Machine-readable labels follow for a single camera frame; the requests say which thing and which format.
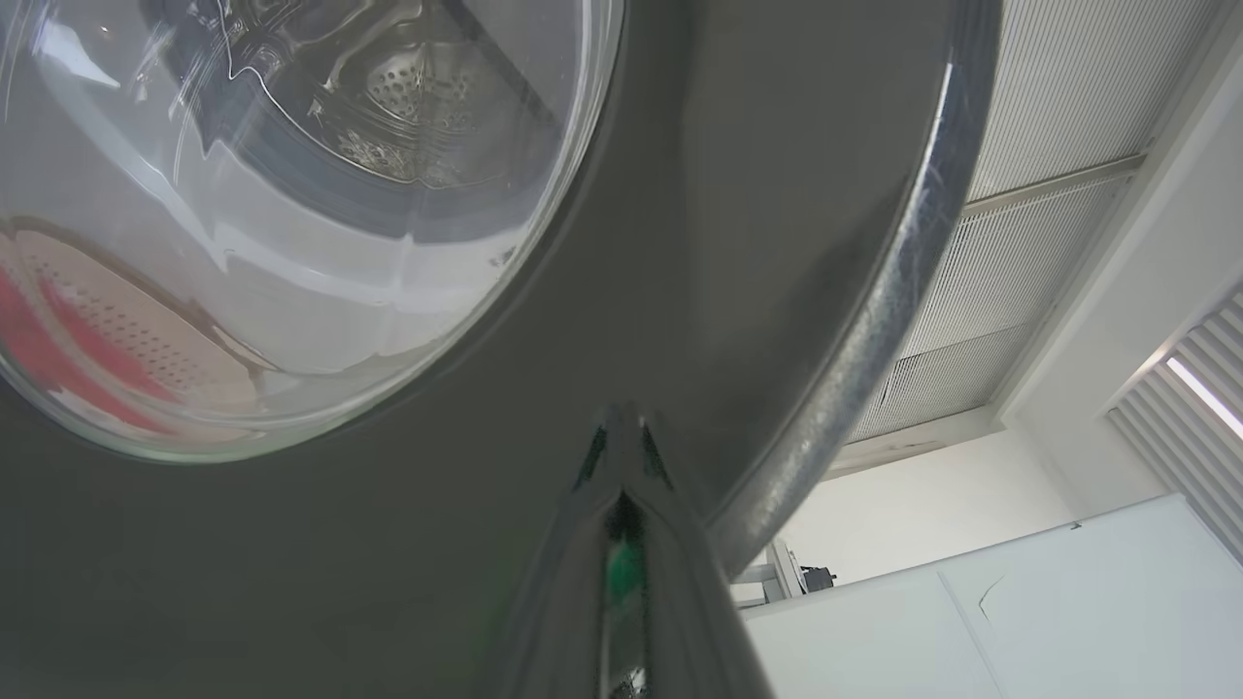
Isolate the ceiling light strip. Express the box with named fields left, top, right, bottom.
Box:
left=1165, top=357, right=1243, bottom=440

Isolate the white partition cabinet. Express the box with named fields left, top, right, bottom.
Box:
left=738, top=493, right=1243, bottom=699

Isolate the dark round washing machine door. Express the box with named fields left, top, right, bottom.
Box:
left=0, top=0, right=1004, bottom=699

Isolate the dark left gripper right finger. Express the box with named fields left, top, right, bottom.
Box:
left=621, top=408, right=778, bottom=699

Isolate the red garment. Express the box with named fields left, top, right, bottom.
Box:
left=0, top=267, right=176, bottom=438

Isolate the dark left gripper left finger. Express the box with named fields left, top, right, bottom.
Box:
left=486, top=403, right=627, bottom=699

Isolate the grey metal stand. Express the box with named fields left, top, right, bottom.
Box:
left=728, top=539, right=838, bottom=608

